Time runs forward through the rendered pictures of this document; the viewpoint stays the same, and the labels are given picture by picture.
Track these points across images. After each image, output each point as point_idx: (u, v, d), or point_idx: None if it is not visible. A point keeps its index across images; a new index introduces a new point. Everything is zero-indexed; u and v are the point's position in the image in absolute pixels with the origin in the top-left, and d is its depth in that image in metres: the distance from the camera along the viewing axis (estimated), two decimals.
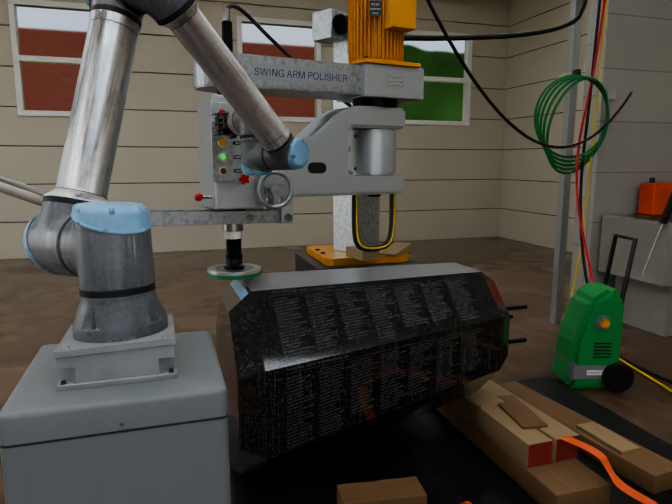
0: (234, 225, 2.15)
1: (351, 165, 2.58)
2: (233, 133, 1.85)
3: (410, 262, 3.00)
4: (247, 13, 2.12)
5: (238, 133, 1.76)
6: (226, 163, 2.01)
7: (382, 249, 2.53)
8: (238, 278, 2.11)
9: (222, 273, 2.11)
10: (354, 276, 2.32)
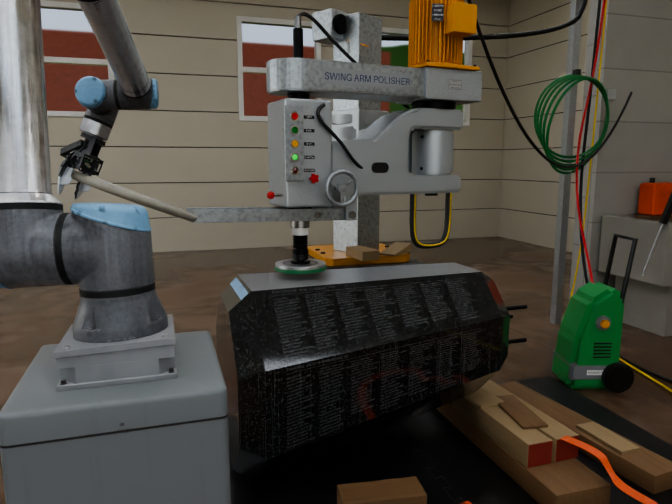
0: (302, 222, 2.26)
1: None
2: None
3: (410, 262, 3.00)
4: (316, 20, 2.23)
5: (109, 133, 1.82)
6: (298, 163, 2.12)
7: (438, 246, 2.61)
8: (291, 272, 2.22)
9: (279, 266, 2.26)
10: (354, 276, 2.32)
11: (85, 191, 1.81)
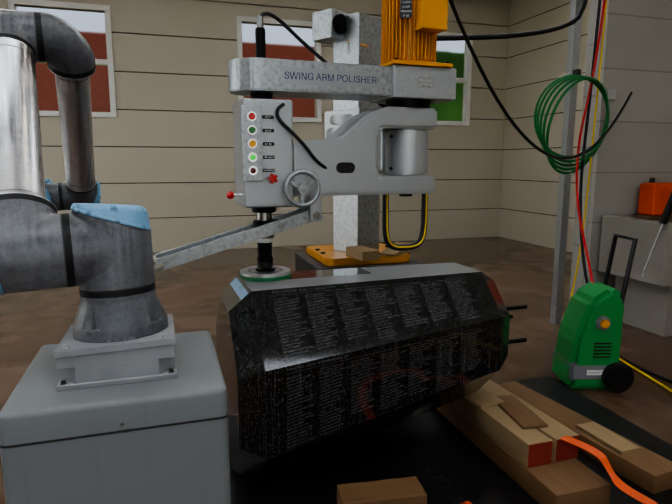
0: None
1: (376, 165, 2.58)
2: None
3: (410, 262, 3.00)
4: (280, 19, 2.22)
5: None
6: (256, 163, 2.11)
7: (413, 248, 2.55)
8: (242, 278, 2.26)
9: (240, 270, 2.32)
10: (354, 276, 2.32)
11: None
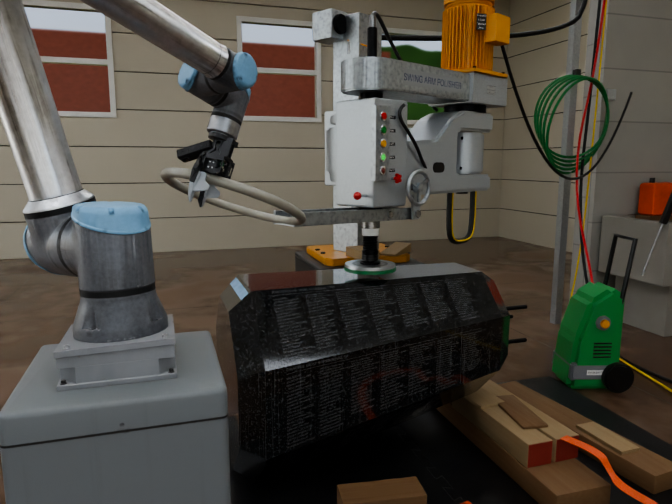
0: (376, 222, 2.25)
1: None
2: None
3: (410, 262, 3.00)
4: (382, 20, 2.23)
5: None
6: (385, 163, 2.11)
7: (466, 241, 2.77)
8: (369, 273, 2.20)
9: (355, 267, 2.22)
10: (354, 276, 2.32)
11: (212, 198, 1.62)
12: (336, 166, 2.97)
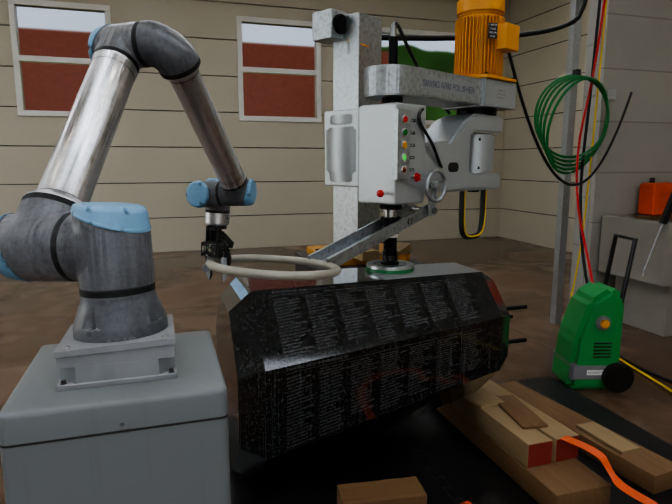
0: None
1: None
2: (224, 242, 2.04)
3: None
4: (402, 29, 2.39)
5: (225, 217, 2.01)
6: (406, 163, 2.27)
7: (477, 237, 2.94)
8: None
9: (376, 260, 2.56)
10: (354, 276, 2.32)
11: None
12: (344, 166, 2.94)
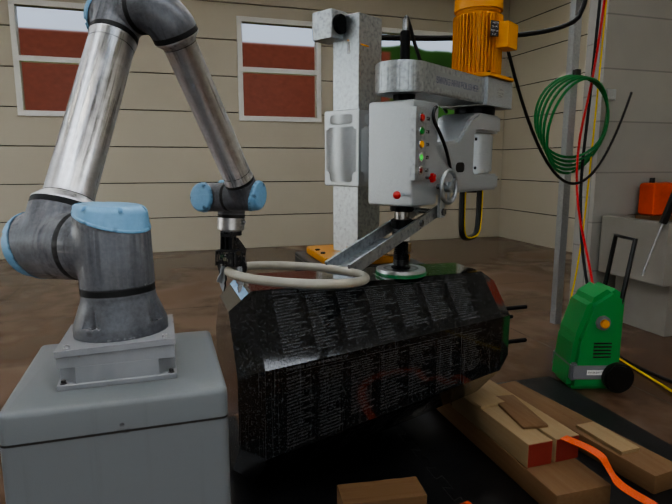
0: None
1: None
2: (239, 249, 1.86)
3: (410, 262, 3.00)
4: (411, 24, 2.29)
5: (240, 222, 1.83)
6: (422, 163, 2.18)
7: (474, 238, 2.89)
8: None
9: None
10: None
11: (239, 283, 1.86)
12: (342, 166, 2.95)
